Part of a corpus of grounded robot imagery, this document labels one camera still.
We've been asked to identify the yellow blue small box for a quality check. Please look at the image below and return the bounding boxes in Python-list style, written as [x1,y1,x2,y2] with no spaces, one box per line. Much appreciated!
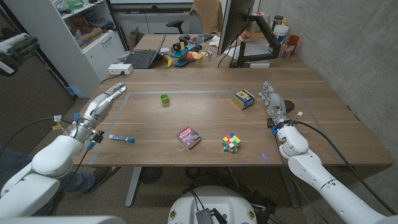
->
[231,89,255,110]

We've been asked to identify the black round fan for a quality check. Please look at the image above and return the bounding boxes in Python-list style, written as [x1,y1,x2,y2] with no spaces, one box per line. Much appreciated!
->
[139,167,164,185]

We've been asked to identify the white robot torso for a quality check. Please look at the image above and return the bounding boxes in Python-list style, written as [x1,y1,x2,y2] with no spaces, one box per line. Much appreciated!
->
[167,185,258,224]

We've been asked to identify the black office chair armrest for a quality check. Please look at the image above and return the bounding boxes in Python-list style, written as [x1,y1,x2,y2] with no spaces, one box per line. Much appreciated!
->
[165,20,185,35]

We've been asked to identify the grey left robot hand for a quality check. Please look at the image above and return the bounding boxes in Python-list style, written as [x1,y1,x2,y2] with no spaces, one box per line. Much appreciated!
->
[68,82,128,144]

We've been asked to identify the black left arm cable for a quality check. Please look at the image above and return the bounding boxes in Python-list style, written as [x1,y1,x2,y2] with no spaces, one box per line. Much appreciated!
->
[0,116,75,156]

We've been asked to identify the blue and white marker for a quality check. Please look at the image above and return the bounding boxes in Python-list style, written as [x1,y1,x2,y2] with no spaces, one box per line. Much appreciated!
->
[108,134,136,144]

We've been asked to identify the white paper sheet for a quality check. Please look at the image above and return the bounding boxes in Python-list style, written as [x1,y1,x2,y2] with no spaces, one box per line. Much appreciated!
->
[223,42,271,62]

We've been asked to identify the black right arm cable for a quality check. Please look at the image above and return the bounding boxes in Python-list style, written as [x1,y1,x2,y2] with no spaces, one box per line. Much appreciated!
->
[294,120,398,215]

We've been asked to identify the dark computer monitor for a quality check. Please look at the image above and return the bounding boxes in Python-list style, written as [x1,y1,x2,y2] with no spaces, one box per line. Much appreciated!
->
[217,0,256,56]

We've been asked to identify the orange and teal toy airplane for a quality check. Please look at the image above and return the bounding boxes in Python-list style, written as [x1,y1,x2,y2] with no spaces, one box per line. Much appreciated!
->
[170,34,207,68]

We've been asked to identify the white shelf cabinet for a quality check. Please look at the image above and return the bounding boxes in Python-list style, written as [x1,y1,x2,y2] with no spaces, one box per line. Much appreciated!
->
[2,0,125,99]

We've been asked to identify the black keyboard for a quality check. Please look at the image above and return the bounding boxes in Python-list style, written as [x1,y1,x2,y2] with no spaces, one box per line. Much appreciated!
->
[192,33,215,44]

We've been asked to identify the multicolour puzzle cube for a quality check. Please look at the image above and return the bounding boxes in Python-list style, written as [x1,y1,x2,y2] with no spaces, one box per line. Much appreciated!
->
[221,133,242,154]

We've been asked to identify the black laptop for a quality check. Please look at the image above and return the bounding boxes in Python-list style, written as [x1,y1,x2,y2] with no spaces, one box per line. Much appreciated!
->
[123,32,167,70]

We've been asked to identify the person's leg in jeans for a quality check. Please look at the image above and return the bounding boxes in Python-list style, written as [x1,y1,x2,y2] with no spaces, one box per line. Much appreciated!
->
[0,146,97,217]

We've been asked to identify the white power adapter box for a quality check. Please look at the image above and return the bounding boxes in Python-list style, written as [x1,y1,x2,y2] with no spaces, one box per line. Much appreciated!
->
[108,63,134,76]

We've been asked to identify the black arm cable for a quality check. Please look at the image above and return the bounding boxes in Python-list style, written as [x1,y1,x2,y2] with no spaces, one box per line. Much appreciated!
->
[0,116,75,156]
[294,120,398,215]

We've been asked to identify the grey table leg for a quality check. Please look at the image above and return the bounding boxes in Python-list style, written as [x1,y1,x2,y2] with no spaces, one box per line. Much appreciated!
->
[124,167,142,208]
[279,166,301,208]

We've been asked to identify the grey and white padded object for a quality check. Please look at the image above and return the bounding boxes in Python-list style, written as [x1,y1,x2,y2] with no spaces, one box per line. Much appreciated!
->
[0,32,41,77]

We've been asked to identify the dark shoe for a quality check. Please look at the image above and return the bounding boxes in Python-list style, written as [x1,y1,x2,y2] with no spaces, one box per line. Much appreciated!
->
[90,166,121,189]

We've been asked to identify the white lidded container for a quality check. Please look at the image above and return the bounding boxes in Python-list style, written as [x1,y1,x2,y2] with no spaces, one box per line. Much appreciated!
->
[272,24,290,44]

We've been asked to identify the dark lidded jar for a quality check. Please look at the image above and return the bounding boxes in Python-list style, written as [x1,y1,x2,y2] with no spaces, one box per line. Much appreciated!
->
[272,15,284,30]

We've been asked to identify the cardboard box with label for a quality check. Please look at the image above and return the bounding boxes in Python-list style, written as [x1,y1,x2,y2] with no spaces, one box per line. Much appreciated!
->
[76,26,104,47]

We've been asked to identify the black power strip cable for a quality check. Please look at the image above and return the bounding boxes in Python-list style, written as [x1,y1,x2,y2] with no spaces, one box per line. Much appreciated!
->
[101,73,125,85]

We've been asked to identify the red cup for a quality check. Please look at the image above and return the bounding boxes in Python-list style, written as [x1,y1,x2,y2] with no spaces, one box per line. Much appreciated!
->
[287,34,301,47]

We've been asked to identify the brown jacket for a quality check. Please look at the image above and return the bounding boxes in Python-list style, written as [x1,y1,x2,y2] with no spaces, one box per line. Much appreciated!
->
[190,0,224,34]

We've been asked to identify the purple gelatin box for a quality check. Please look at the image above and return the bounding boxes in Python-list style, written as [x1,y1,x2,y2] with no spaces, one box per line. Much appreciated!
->
[176,126,201,151]

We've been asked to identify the plain brown cardboard box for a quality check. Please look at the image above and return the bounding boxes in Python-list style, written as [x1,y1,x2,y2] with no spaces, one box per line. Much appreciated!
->
[129,26,146,47]

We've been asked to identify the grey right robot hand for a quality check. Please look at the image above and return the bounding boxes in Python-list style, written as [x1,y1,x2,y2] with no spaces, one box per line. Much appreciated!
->
[257,81,291,129]

